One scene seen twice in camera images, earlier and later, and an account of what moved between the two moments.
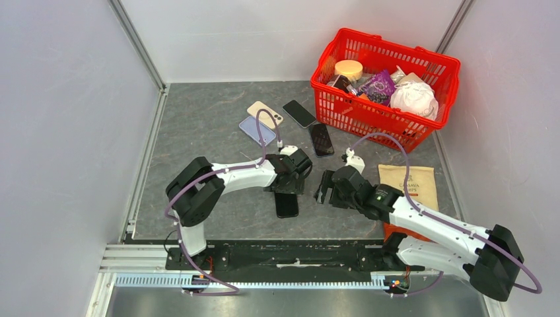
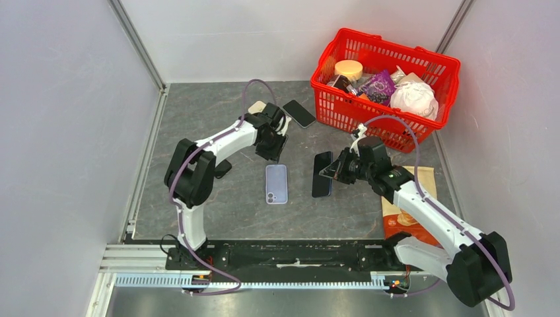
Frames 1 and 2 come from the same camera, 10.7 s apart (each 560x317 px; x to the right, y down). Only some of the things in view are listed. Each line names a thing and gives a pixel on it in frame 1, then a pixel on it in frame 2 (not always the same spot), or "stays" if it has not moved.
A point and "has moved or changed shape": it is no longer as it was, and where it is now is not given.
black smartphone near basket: (299, 113) stays
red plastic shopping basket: (341, 108) stays
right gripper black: (326, 182) to (337, 170)
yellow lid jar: (352, 69) stays
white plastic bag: (416, 98) stays
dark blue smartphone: (321, 141) to (321, 185)
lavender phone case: (249, 125) has moved or changed shape
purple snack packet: (379, 88) stays
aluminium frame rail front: (143, 267) stays
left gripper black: (296, 187) to (275, 154)
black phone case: (286, 205) has moved or changed shape
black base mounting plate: (333, 255) stays
